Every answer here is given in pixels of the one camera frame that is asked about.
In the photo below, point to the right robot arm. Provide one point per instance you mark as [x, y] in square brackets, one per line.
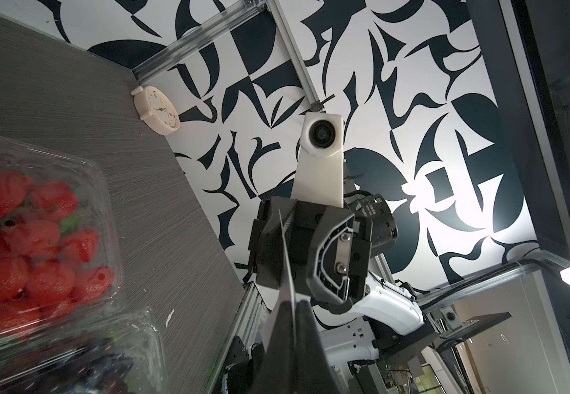
[390, 326]

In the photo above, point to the white fruit sticker sheet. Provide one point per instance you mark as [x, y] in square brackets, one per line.
[286, 276]

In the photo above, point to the purple grape clamshell box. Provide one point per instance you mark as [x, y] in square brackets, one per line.
[119, 354]

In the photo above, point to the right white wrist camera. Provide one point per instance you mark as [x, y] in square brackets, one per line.
[319, 174]

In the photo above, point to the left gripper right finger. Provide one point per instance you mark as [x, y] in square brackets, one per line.
[313, 373]

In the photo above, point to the beige alarm clock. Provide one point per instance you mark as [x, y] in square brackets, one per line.
[156, 110]

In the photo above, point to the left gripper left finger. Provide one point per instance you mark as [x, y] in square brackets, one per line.
[276, 371]

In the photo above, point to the strawberry clamshell box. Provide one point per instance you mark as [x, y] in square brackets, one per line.
[60, 264]

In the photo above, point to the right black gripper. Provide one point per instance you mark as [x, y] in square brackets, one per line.
[327, 248]

